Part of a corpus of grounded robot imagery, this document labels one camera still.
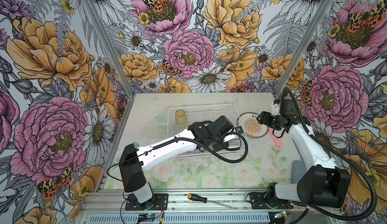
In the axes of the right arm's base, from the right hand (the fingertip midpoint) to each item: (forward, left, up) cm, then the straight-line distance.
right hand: (262, 123), depth 84 cm
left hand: (-11, +25, +2) cm, 27 cm away
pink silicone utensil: (-1, -14, -18) cm, 23 cm away
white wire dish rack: (+21, +28, -16) cm, 39 cm away
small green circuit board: (-39, +60, -17) cm, 73 cm away
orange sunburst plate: (+9, +1, -16) cm, 18 cm away
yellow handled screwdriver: (-33, +33, -15) cm, 49 cm away
